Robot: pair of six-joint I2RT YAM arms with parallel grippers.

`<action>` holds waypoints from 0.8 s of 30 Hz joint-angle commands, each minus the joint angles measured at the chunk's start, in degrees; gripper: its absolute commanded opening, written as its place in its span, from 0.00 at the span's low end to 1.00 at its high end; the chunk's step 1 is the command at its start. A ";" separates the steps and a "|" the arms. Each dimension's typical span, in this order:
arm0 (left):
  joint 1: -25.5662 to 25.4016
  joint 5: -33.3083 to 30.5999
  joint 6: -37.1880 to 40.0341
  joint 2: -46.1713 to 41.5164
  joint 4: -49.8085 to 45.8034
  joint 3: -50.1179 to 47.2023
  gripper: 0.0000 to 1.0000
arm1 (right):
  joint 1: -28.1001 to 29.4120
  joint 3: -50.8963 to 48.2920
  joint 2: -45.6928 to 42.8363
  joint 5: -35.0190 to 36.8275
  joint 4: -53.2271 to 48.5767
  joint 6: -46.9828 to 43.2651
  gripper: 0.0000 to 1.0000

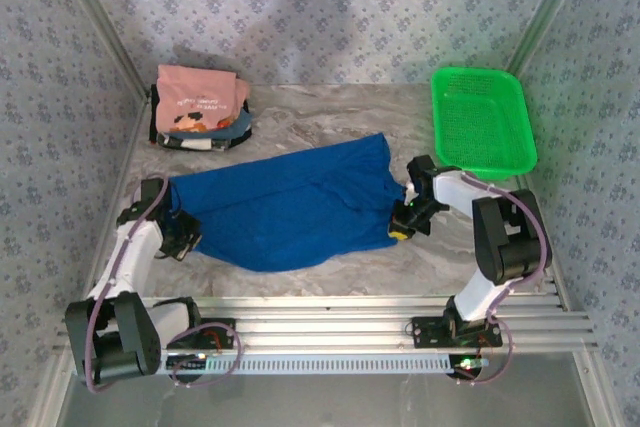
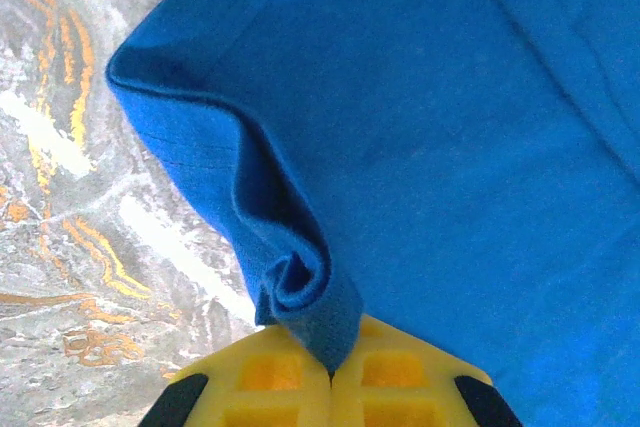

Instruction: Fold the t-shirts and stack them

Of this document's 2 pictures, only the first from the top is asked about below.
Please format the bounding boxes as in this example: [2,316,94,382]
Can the green plastic basket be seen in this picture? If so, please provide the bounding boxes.
[430,66,539,181]

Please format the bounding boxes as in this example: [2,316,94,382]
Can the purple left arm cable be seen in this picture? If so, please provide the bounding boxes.
[84,175,174,394]

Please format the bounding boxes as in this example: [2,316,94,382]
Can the aluminium corner post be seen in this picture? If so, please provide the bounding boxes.
[52,0,154,101]
[505,0,599,79]

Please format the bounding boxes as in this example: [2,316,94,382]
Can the pile of folded clothes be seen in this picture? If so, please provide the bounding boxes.
[147,84,254,153]

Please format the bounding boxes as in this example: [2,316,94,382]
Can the slotted grey cable duct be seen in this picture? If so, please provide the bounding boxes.
[159,353,490,378]

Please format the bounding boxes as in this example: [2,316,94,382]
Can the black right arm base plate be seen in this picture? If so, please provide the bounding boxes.
[410,315,503,349]

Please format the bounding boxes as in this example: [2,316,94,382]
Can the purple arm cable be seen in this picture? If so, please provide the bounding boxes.
[84,175,174,394]
[455,170,553,388]

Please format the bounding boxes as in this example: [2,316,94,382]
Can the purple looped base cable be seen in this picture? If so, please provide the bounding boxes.
[168,321,243,389]

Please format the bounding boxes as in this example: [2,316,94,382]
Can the aluminium rail frame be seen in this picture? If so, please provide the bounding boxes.
[53,266,600,379]

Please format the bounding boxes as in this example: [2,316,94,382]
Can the grey-blue folded t-shirt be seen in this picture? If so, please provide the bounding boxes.
[217,105,254,139]

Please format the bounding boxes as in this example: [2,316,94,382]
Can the pink folded t-shirt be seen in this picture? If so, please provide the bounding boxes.
[156,64,251,135]

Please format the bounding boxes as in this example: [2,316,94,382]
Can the white folded t-shirt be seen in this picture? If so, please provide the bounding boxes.
[158,133,232,152]

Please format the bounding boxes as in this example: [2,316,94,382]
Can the blue t-shirt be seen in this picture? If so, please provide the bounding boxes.
[168,132,407,274]

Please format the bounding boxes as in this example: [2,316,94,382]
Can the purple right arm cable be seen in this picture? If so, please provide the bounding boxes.
[455,170,553,388]

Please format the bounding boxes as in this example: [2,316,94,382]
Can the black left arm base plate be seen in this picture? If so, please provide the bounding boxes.
[164,317,237,352]

